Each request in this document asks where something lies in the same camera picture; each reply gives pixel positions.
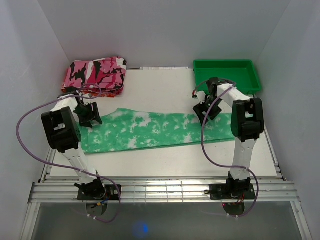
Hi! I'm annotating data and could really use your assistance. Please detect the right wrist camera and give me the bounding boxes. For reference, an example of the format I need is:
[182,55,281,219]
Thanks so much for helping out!
[192,90,207,104]

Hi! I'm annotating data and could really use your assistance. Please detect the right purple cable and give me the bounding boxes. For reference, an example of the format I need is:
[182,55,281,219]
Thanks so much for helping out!
[194,79,260,219]

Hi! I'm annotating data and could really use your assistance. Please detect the green tie-dye trousers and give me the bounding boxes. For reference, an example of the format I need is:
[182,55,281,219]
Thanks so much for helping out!
[79,108,235,154]

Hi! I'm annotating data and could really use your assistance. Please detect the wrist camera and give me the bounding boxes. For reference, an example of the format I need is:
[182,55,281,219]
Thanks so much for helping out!
[192,90,207,104]
[81,92,94,102]

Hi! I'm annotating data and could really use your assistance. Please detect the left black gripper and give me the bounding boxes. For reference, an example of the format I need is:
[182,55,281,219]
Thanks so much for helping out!
[73,102,102,129]

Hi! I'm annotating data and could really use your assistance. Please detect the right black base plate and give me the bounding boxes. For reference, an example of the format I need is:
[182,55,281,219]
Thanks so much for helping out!
[203,183,256,201]

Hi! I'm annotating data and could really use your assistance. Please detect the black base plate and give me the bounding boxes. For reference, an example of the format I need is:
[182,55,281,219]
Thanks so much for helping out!
[203,183,256,201]
[76,184,122,202]

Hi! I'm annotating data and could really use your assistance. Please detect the white paper strip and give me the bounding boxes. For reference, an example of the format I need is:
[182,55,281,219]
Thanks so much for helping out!
[139,66,193,70]

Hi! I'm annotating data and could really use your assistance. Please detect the orange folded garment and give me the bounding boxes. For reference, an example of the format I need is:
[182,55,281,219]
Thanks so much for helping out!
[77,87,124,98]

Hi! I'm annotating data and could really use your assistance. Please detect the aluminium frame rail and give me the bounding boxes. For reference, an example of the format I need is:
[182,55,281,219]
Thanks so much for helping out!
[29,179,300,204]

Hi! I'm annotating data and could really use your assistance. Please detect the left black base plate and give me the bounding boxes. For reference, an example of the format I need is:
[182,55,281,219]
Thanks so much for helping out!
[76,184,122,202]

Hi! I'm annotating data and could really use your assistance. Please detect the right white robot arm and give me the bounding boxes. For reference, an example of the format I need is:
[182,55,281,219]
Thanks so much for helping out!
[192,77,265,199]

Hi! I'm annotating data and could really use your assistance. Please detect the green plastic tray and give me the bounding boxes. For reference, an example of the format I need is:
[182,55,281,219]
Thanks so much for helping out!
[193,59,262,95]

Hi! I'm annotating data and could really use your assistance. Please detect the pink camouflage folded trousers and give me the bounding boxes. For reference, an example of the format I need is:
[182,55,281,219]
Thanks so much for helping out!
[61,56,127,95]

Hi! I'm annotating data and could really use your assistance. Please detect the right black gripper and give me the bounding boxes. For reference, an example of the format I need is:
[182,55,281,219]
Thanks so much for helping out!
[193,97,223,128]

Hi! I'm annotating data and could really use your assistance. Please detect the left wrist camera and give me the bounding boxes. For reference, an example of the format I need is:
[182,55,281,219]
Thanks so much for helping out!
[81,92,94,102]

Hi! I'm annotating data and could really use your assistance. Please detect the purple cable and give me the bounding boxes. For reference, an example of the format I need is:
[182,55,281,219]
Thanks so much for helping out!
[194,79,260,219]
[16,83,123,224]

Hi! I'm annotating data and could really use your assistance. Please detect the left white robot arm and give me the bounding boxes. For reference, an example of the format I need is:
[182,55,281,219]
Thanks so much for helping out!
[41,86,103,188]

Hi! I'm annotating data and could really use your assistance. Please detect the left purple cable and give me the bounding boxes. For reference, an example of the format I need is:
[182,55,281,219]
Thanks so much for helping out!
[16,83,123,224]

